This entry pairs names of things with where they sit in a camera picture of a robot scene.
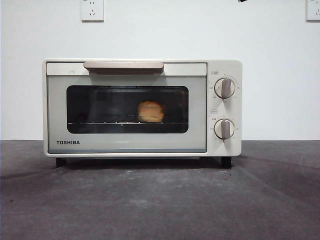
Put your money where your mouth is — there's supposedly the round golden bread roll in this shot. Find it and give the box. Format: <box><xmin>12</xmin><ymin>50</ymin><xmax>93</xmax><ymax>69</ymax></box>
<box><xmin>136</xmin><ymin>100</ymin><xmax>166</xmax><ymax>124</ymax></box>

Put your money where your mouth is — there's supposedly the oven door with beige handle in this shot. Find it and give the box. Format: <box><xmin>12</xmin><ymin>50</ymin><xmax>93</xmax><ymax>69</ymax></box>
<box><xmin>46</xmin><ymin>61</ymin><xmax>208</xmax><ymax>154</ymax></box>

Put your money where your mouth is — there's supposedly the white Toshiba toaster oven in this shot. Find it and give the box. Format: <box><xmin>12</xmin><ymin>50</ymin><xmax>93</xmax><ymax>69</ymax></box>
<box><xmin>42</xmin><ymin>58</ymin><xmax>243</xmax><ymax>169</ymax></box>

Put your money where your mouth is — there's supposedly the round temperature knob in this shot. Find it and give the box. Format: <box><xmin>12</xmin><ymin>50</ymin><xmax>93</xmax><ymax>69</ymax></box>
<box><xmin>214</xmin><ymin>77</ymin><xmax>237</xmax><ymax>99</ymax></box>

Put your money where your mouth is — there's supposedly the round timer knob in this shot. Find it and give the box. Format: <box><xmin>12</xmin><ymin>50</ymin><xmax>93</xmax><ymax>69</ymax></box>
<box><xmin>214</xmin><ymin>118</ymin><xmax>236</xmax><ymax>140</ymax></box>

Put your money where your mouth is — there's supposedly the white wall socket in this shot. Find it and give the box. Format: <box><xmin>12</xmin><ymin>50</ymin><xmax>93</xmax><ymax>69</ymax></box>
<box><xmin>81</xmin><ymin>0</ymin><xmax>105</xmax><ymax>22</ymax></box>
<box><xmin>306</xmin><ymin>0</ymin><xmax>320</xmax><ymax>22</ymax></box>

